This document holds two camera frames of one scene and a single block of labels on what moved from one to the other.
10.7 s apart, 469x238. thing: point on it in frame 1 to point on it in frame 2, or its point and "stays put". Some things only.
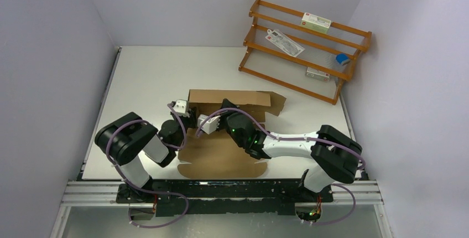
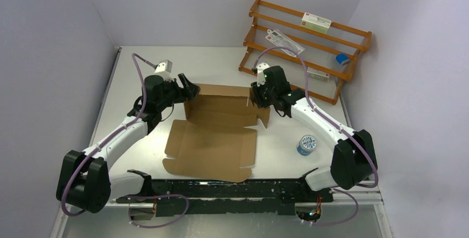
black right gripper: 223,117 to 255,91
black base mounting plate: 222,197 stays put
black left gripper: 192,118 to 189,91
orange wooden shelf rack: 300,51 stays put
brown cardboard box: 219,155 stays put
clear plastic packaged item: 284,42 stays put
